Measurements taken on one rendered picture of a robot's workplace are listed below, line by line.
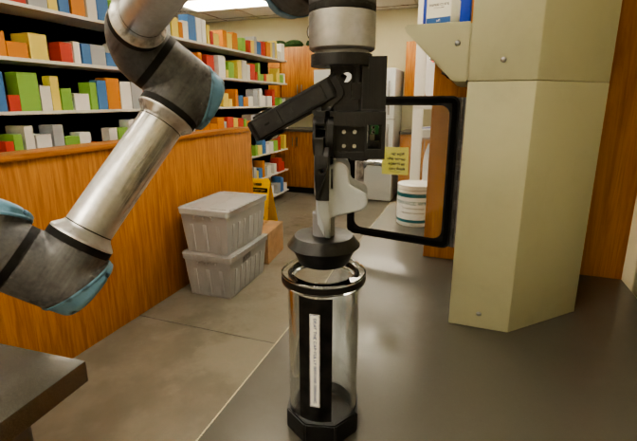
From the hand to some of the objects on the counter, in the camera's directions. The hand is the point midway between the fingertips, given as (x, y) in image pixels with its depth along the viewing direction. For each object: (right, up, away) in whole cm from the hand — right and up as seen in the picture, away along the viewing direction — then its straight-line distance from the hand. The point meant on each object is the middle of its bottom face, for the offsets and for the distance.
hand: (322, 223), depth 53 cm
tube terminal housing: (+43, -19, +43) cm, 64 cm away
